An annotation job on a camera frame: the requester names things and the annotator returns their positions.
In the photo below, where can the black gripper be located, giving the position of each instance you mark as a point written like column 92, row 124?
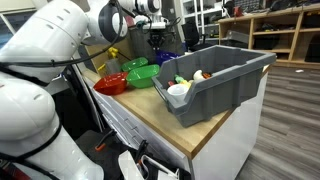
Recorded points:
column 156, row 35

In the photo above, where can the blue plastic bowl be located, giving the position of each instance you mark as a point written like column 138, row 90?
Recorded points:
column 168, row 56

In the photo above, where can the white bear plush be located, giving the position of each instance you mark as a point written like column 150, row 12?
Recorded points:
column 198, row 75

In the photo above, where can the orange plush toy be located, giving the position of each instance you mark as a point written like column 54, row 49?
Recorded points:
column 207, row 75

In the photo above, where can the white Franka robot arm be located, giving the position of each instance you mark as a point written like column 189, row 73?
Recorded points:
column 43, row 50

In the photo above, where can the green plastic bowl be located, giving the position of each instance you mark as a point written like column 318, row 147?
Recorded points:
column 135, row 63
column 143, row 76

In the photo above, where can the red plastic bowl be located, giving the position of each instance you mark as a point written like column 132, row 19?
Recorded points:
column 111, row 83

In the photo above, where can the grey plastic tub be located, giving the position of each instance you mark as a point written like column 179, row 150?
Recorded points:
column 220, row 90

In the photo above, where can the grey fabric basket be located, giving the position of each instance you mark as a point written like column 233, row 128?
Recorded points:
column 173, row 40

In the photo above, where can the black office chair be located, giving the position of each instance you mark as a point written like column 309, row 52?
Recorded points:
column 193, row 36

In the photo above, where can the green toy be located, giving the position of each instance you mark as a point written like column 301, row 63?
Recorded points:
column 179, row 79

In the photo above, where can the small red toy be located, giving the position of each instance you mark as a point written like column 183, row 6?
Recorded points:
column 171, row 83

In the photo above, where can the yellow clamp bundle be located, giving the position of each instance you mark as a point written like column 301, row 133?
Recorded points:
column 112, row 52

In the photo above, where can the silver metal cylinder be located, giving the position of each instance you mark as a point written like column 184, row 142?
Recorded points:
column 113, row 66

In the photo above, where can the white plastic cup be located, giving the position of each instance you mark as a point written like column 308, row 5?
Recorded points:
column 177, row 92

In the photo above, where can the white shelf unit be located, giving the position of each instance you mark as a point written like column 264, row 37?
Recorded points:
column 200, row 13

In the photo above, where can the cardboard box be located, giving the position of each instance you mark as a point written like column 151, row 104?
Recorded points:
column 95, row 55

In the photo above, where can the black orange clamp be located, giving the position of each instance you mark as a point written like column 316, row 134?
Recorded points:
column 141, row 151
column 103, row 141

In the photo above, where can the wooden shelf unit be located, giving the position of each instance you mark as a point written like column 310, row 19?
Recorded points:
column 266, row 33

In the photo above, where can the white drawer cabinet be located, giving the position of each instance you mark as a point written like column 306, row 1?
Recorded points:
column 230, row 146

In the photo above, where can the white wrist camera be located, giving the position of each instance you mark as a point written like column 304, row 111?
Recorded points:
column 155, row 25

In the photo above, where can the white plastic bracket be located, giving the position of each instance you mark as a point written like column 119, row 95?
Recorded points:
column 130, row 166

